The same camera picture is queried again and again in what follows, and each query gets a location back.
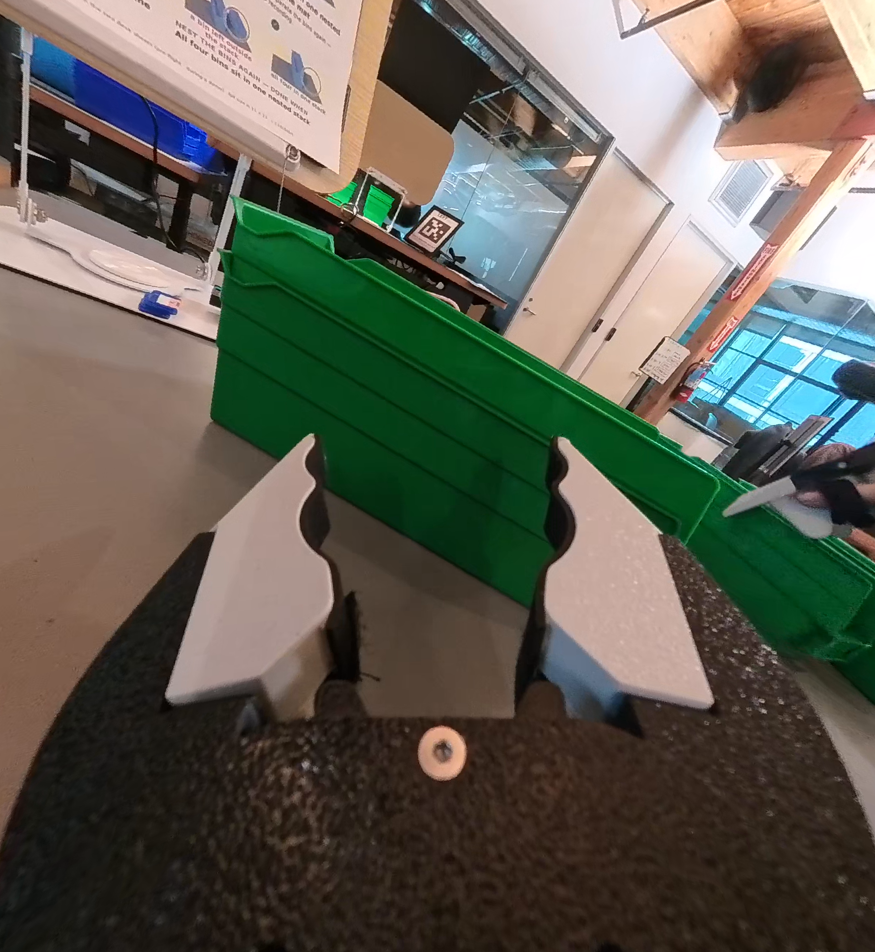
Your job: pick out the white wall vent grille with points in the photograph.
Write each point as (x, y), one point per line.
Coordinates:
(741, 190)

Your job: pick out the white door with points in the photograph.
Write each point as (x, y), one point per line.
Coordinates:
(594, 260)
(668, 312)

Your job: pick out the green plastic bin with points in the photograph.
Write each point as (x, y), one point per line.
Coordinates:
(802, 595)
(408, 401)

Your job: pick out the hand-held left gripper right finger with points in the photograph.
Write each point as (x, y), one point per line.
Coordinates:
(616, 595)

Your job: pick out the red fire extinguisher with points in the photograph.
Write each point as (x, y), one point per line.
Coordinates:
(694, 381)

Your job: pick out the instruction poster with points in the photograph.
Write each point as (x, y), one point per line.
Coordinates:
(184, 59)

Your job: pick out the small whiteboard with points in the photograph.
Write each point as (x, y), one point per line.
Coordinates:
(666, 361)

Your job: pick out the stack of blue bins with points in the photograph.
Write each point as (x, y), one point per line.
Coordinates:
(155, 111)

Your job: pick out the wooden post with red signs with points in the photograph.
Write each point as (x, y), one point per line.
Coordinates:
(806, 216)

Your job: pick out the black panel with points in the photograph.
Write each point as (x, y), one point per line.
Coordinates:
(437, 59)

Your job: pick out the framed fiducial tag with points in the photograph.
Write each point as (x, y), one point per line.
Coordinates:
(436, 232)

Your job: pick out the small blue box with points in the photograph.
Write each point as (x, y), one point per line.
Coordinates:
(156, 303)

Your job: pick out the long wooden-edged desk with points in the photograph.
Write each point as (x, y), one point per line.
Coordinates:
(475, 286)
(110, 130)

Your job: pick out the long red sign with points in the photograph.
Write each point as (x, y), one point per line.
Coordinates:
(754, 271)

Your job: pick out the tan board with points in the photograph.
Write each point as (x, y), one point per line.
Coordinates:
(415, 141)

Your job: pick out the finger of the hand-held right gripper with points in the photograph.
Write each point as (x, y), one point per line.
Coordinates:
(761, 500)
(817, 520)

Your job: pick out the short red sign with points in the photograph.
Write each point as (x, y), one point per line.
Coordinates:
(722, 332)

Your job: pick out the large window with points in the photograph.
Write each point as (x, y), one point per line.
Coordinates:
(780, 357)

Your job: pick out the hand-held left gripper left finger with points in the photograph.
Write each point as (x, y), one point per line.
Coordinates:
(251, 595)

